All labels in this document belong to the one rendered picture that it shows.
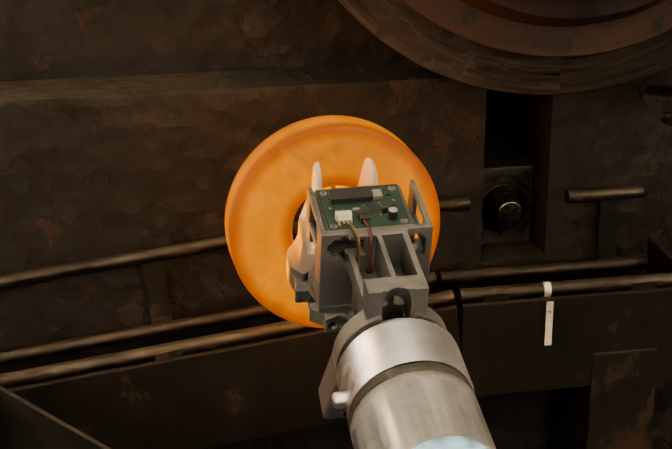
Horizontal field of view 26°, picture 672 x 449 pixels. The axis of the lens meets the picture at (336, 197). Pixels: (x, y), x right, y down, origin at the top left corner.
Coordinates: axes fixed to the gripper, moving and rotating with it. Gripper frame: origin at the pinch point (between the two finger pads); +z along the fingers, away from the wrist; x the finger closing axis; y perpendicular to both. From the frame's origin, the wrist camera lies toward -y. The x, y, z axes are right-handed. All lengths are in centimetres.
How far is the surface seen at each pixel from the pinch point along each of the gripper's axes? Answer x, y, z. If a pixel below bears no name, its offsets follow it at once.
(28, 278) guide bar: 22.5, -16.1, 14.5
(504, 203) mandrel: -19.4, -14.7, 17.7
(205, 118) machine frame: 7.0, -4.5, 19.1
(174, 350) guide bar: 11.3, -17.6, 5.4
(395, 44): -6.9, 5.6, 11.7
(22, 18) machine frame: 21.3, 1.8, 26.5
